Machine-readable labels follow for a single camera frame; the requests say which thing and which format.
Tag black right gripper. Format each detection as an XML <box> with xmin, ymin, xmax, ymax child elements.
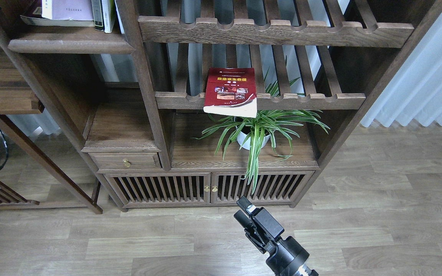
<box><xmin>234</xmin><ymin>196</ymin><xmax>309</xmax><ymax>276</ymax></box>

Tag red paperback book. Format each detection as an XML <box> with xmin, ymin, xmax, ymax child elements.
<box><xmin>203</xmin><ymin>67</ymin><xmax>257</xmax><ymax>118</ymax></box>

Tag white book top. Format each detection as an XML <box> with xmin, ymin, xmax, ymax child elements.
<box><xmin>41</xmin><ymin>0</ymin><xmax>94</xmax><ymax>21</ymax></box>

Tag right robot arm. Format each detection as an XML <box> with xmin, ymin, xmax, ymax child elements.
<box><xmin>234</xmin><ymin>196</ymin><xmax>318</xmax><ymax>276</ymax></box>

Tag white plant pot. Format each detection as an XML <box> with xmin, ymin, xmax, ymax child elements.
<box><xmin>237</xmin><ymin>127</ymin><xmax>271</xmax><ymax>150</ymax></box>

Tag spider plant leaves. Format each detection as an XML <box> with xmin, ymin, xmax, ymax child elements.
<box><xmin>200</xmin><ymin>87</ymin><xmax>329</xmax><ymax>192</ymax></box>

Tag brass drawer knob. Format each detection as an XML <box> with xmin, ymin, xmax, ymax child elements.
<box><xmin>123</xmin><ymin>159</ymin><xmax>131</xmax><ymax>168</ymax></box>

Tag dark wooden bookshelf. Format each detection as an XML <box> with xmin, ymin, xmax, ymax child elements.
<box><xmin>0</xmin><ymin>0</ymin><xmax>442</xmax><ymax>209</ymax></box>

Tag white curtain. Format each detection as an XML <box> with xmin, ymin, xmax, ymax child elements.
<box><xmin>361</xmin><ymin>13</ymin><xmax>442</xmax><ymax>127</ymax></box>

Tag dark spine upright book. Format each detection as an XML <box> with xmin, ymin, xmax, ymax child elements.
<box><xmin>91</xmin><ymin>0</ymin><xmax>105</xmax><ymax>31</ymax></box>

